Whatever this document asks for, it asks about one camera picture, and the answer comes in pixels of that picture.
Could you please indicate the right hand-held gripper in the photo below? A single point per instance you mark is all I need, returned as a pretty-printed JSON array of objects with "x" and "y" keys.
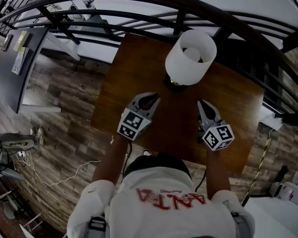
[{"x": 218, "y": 136}]

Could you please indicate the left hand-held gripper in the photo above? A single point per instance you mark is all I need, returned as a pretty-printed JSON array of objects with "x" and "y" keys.
[{"x": 134, "y": 123}]

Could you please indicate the white table lamp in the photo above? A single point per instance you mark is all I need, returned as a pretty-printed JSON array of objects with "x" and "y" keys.
[{"x": 186, "y": 66}]

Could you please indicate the person's left forearm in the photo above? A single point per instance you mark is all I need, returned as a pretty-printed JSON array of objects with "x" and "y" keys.
[{"x": 111, "y": 157}]

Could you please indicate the person's right forearm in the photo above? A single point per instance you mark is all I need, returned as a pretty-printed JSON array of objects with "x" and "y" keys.
[{"x": 217, "y": 175}]

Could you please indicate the dark desk with white legs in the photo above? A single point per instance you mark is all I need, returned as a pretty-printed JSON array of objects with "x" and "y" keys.
[{"x": 7, "y": 83}]

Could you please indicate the person's black trousers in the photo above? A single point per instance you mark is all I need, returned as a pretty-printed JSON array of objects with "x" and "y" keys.
[{"x": 156, "y": 163}]

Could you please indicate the yellow black striped tape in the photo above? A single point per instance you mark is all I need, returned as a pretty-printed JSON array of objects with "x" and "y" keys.
[{"x": 260, "y": 165}]

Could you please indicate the person's white printed t-shirt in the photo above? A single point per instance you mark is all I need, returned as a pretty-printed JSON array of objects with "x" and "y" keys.
[{"x": 164, "y": 217}]

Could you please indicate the white bags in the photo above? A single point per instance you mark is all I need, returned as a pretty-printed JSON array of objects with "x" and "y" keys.
[{"x": 293, "y": 192}]

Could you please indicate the white table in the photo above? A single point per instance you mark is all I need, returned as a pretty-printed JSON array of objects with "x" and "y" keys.
[{"x": 278, "y": 219}]

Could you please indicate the small white plug adapter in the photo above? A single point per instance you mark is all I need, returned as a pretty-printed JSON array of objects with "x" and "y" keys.
[{"x": 21, "y": 154}]

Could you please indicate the yellowish book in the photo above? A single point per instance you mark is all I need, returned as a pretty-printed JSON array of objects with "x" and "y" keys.
[{"x": 22, "y": 41}]

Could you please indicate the white stool frame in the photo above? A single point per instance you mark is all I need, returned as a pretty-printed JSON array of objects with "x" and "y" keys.
[{"x": 32, "y": 223}]

